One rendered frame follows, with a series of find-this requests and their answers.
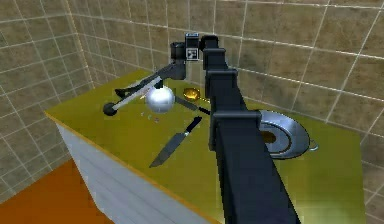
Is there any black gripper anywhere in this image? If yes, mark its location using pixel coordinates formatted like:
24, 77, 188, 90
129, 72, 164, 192
102, 41, 188, 117

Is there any silver round ball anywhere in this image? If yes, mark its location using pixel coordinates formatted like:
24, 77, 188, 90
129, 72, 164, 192
145, 85, 176, 115

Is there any golden round ladle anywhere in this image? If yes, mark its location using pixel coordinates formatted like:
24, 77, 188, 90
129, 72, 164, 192
182, 87, 212, 104

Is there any white counter with yellow top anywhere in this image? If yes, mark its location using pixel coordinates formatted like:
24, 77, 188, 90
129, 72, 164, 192
43, 68, 368, 224

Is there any silver round pan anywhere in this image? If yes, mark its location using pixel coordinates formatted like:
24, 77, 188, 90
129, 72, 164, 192
258, 109, 319, 161

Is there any black handled kitchen knife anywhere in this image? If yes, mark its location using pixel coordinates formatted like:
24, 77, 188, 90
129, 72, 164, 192
174, 95, 212, 116
148, 115, 204, 169

